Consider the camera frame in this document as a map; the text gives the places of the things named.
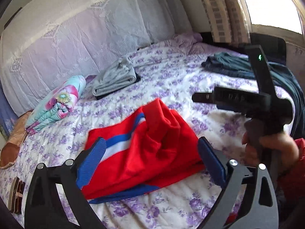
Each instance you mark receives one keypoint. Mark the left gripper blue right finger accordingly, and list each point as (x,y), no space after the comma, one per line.
(247,198)

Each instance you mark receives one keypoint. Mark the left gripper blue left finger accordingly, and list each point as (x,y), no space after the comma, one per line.
(43,206)

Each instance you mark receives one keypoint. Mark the red pants with blue stripe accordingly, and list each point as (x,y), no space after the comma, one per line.
(150,149)

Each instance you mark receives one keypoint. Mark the person's right hand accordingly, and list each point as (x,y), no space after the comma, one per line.
(282,143)

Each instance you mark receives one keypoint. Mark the dark green pants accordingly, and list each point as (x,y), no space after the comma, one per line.
(224,57)

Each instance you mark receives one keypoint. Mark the blue denim jeans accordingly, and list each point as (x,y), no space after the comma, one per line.
(281,77)

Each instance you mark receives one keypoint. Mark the brown satin pillow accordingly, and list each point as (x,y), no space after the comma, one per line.
(12,147)

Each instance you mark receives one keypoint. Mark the blue printed fabric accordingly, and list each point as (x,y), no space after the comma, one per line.
(8,117)

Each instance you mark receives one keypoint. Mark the purple floral bed sheet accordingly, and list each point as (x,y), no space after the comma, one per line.
(173,78)

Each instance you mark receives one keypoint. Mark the folded floral quilt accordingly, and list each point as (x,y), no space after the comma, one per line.
(56,105)

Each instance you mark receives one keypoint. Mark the purple floral pillow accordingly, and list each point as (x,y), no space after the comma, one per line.
(183,43)

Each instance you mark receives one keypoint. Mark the beige checkered curtain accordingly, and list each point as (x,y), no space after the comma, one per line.
(227,21)

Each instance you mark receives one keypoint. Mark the folded grey pants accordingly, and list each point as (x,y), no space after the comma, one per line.
(117,75)

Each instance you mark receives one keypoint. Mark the white lace covered headboard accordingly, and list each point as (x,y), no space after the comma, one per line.
(49,41)

